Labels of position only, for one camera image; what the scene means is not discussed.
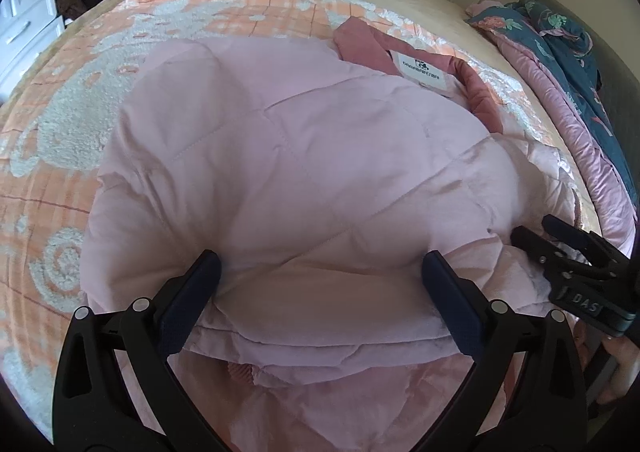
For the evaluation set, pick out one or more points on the orange plaid cloud blanket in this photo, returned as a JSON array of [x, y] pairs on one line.
[[75, 132]]

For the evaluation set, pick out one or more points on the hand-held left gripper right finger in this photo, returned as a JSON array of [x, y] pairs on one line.
[[450, 292]]

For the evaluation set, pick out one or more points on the white drawer cabinet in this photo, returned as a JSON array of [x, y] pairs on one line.
[[25, 7]]

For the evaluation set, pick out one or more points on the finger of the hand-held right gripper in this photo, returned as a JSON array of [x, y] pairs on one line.
[[532, 242], [580, 237]]

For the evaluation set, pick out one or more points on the blue floral quilt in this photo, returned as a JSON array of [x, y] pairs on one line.
[[550, 32]]

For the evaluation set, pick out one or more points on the pink quilted jacket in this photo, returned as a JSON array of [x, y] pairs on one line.
[[300, 172]]

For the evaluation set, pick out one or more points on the grey padded headboard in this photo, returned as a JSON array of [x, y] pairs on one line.
[[615, 42]]

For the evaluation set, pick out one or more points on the person's right hand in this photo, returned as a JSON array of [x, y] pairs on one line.
[[620, 367]]

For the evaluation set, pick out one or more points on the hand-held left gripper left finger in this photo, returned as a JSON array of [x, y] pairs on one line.
[[199, 282]]

